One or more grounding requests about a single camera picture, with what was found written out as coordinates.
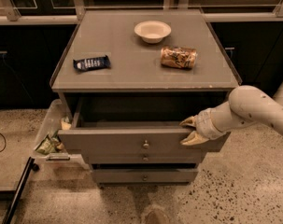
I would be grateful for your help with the grey three-drawer cabinet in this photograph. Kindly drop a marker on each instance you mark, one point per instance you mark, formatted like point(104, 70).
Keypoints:
point(136, 69)

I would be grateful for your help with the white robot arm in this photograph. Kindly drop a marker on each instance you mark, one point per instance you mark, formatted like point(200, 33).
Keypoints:
point(246, 105)

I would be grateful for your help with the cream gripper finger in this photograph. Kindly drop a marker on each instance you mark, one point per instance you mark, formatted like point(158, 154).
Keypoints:
point(188, 122)
point(194, 138)

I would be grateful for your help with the grey drawer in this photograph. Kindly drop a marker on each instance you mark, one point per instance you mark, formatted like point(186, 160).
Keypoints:
point(182, 156)
point(121, 125)
point(126, 176)

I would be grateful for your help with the crushed orange drink can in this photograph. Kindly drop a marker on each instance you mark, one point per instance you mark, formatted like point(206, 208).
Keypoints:
point(178, 57)

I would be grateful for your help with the white paper bowl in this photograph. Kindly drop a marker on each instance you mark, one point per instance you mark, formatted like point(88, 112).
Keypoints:
point(152, 32)

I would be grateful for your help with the grey middle drawer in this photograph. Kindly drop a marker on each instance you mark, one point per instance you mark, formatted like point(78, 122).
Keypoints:
point(182, 156)

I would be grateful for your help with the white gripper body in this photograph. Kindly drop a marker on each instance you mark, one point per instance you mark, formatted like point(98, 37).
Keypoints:
point(206, 124)

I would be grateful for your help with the clear plastic storage bin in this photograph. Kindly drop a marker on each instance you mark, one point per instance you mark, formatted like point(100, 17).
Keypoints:
point(55, 121)

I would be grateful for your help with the green snack bag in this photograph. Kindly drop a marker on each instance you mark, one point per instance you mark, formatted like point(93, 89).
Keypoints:
point(48, 145)

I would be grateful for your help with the grey bottom drawer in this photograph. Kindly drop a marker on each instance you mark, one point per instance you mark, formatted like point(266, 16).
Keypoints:
point(126, 176)

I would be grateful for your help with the grey top drawer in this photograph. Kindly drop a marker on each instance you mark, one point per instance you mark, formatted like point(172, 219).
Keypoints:
point(121, 125)

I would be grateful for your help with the white railing frame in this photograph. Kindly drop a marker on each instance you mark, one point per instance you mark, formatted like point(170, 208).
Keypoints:
point(72, 11)

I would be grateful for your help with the dark blue snack wrapper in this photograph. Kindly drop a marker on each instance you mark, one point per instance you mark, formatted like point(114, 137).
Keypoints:
point(89, 64)

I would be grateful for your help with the black metal bar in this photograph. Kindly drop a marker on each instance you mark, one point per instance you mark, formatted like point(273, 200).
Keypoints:
point(18, 192)

